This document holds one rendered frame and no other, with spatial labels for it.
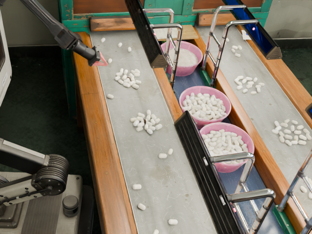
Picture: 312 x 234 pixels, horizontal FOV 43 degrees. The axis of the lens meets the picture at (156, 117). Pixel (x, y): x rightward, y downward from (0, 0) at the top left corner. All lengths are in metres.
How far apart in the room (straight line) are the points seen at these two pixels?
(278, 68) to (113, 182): 1.26
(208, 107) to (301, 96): 0.53
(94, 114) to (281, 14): 2.46
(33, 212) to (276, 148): 1.17
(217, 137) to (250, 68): 0.64
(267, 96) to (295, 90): 0.17
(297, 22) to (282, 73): 1.71
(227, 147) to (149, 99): 0.48
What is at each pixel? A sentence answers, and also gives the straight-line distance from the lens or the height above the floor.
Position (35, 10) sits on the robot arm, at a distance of 1.94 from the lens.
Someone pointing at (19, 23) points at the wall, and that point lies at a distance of 3.44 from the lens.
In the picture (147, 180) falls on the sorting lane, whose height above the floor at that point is 0.74.
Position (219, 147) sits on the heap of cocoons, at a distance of 1.85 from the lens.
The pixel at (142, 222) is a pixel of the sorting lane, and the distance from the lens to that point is 1.55.
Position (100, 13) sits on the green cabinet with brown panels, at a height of 0.87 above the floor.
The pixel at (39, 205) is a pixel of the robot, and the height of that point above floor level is 0.48.
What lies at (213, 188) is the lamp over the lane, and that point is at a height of 1.10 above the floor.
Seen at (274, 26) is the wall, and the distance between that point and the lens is 3.96.
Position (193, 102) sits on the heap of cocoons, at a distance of 2.05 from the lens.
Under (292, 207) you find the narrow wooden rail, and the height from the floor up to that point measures 0.76.
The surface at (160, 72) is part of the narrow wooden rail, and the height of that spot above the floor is 0.76.
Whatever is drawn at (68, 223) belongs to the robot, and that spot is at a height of 0.47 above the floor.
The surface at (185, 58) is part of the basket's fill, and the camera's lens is 2.37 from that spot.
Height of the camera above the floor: 2.06
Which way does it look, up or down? 43 degrees down
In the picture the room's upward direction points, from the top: 8 degrees clockwise
